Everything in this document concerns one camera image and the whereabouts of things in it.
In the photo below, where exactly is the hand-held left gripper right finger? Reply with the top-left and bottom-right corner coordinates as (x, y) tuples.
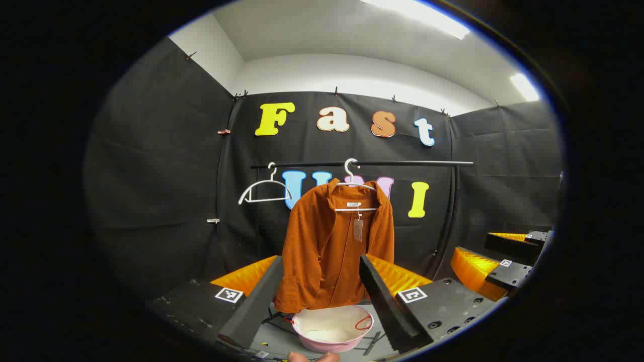
(358, 253), (506, 355)

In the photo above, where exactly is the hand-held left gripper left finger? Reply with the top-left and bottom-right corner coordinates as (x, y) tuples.
(146, 254), (286, 350)

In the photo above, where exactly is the pink and white laundry hamper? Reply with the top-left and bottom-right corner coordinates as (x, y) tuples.
(291, 304), (375, 353)

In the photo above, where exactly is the orange corduroy shirt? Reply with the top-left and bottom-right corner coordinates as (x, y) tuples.
(274, 178), (395, 313)

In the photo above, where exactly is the white plastic hanger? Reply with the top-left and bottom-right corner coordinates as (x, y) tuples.
(238, 162), (293, 205)
(335, 158), (381, 213)

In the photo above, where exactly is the black metal clothes rack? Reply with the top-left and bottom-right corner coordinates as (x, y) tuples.
(249, 159), (474, 282)

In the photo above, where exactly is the dark metal bar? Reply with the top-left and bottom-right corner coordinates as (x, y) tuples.
(362, 331), (384, 356)

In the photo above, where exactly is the long ceiling light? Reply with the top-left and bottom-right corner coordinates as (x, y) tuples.
(510, 73), (540, 102)
(360, 0), (471, 41)

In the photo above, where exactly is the black backdrop cloth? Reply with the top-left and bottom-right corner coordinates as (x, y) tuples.
(86, 38), (563, 302)

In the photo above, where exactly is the row of black cloth clips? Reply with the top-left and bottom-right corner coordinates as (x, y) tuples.
(184, 50), (501, 119)

